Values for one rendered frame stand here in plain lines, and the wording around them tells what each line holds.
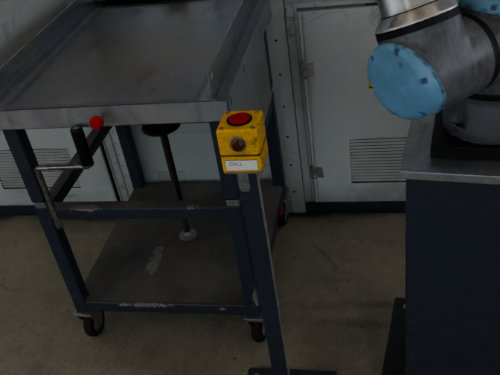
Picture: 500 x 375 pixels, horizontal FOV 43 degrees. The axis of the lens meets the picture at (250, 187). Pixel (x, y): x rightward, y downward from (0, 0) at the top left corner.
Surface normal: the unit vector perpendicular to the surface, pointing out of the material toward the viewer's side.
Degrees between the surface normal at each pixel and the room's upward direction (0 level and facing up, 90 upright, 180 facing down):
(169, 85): 0
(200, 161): 90
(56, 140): 90
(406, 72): 95
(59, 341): 0
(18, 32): 90
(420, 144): 0
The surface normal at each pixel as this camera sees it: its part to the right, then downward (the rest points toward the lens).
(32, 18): 0.93, 0.09
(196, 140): -0.16, 0.58
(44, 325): -0.14, -0.81
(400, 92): -0.80, 0.48
